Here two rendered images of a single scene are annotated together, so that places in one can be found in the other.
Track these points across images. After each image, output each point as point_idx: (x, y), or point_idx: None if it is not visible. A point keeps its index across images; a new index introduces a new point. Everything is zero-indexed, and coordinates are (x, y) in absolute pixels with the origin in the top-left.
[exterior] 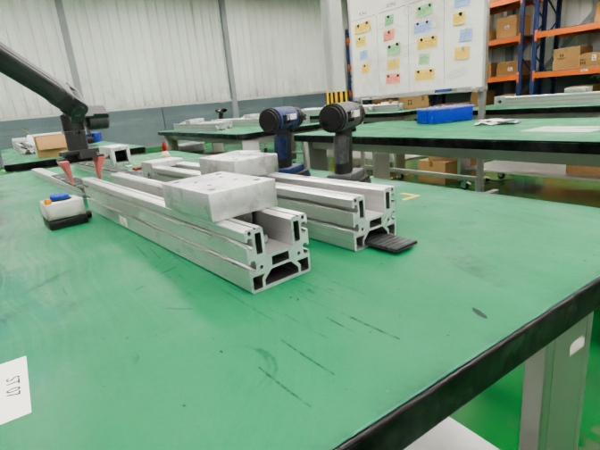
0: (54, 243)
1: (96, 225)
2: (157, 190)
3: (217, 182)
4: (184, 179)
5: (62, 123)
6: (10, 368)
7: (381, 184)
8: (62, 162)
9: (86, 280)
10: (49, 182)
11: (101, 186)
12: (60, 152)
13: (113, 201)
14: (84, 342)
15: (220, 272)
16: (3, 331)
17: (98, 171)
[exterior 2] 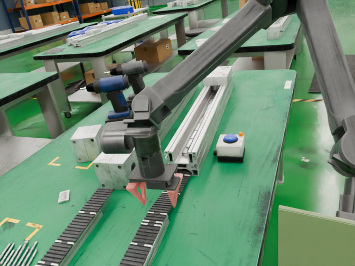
0: (252, 133)
1: None
2: (198, 109)
3: (219, 70)
4: (218, 76)
5: (159, 139)
6: (287, 87)
7: (105, 110)
8: (180, 175)
9: (259, 103)
10: None
11: (208, 125)
12: (173, 172)
13: (213, 122)
14: (272, 87)
15: (232, 89)
16: (287, 95)
17: (145, 192)
